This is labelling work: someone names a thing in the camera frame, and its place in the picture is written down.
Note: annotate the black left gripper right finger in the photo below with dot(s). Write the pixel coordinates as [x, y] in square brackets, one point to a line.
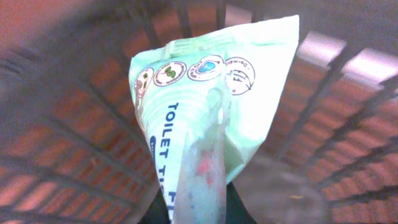
[236, 212]

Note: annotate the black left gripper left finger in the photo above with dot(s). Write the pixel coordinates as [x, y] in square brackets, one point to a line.
[157, 212]

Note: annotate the mint toilet tissue wipes pack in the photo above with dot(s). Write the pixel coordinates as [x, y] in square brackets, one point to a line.
[205, 105]

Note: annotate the grey plastic mesh basket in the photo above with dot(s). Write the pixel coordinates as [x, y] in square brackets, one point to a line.
[72, 150]

